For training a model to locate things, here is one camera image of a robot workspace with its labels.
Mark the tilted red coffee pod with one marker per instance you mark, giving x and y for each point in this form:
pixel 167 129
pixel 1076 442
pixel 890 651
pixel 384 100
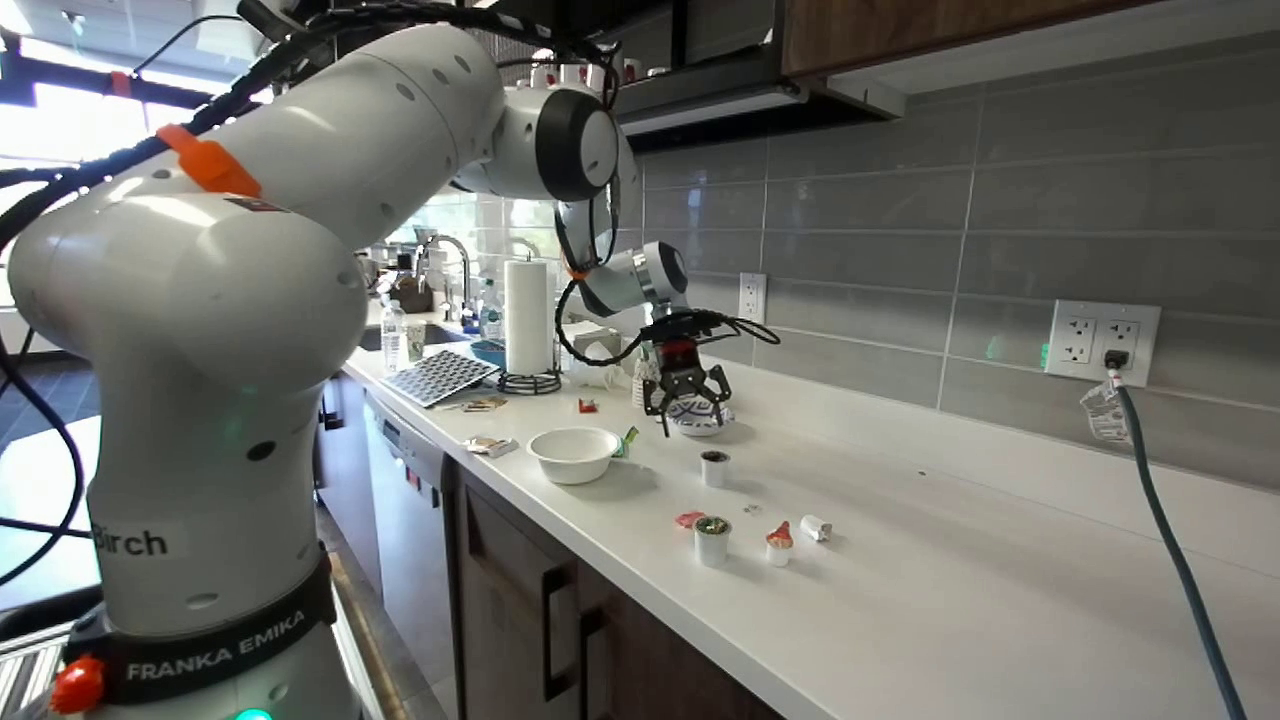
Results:
pixel 783 540

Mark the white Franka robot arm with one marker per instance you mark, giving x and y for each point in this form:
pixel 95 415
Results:
pixel 202 334

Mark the clear plastic tag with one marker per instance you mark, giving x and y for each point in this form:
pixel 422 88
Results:
pixel 1104 415

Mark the red round knob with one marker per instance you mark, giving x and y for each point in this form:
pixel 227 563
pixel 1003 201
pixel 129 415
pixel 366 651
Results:
pixel 77 682

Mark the grey ribbed drying mat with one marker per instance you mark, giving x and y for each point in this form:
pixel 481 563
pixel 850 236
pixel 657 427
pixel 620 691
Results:
pixel 443 379

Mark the wooden base cabinet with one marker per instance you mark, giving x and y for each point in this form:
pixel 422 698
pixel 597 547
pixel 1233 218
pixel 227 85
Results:
pixel 520 600

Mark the clear plastic bottle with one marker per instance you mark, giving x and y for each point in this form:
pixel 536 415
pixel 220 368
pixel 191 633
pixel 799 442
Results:
pixel 388 334

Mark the teal green sachet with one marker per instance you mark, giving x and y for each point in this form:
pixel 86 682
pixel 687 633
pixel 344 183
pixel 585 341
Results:
pixel 626 444

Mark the dark under-cabinet shelf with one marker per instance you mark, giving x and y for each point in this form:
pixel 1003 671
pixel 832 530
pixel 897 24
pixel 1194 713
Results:
pixel 722 100

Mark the wide white wall outlet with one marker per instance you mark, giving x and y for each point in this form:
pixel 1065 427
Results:
pixel 1083 341

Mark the stainless dishwasher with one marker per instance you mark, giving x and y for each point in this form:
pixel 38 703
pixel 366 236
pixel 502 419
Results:
pixel 404 534

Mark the coffee pod green lid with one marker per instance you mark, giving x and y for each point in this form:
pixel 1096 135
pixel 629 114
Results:
pixel 713 540

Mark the clear snack packet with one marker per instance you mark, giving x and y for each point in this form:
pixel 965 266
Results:
pixel 491 444

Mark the wooden upper cabinet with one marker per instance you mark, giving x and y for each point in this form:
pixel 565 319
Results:
pixel 934 24

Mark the chrome faucet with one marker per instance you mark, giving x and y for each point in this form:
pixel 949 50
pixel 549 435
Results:
pixel 462 263

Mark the white bowl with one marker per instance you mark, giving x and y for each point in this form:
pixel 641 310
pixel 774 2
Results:
pixel 574 459

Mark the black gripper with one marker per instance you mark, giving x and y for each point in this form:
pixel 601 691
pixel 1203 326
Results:
pixel 681 350

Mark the white paper towel roll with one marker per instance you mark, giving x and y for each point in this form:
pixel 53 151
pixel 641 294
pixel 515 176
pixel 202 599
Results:
pixel 530 320

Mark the brown flat packet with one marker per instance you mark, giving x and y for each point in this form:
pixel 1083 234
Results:
pixel 481 401

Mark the red sachet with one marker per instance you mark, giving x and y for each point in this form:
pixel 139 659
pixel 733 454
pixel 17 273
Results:
pixel 585 404

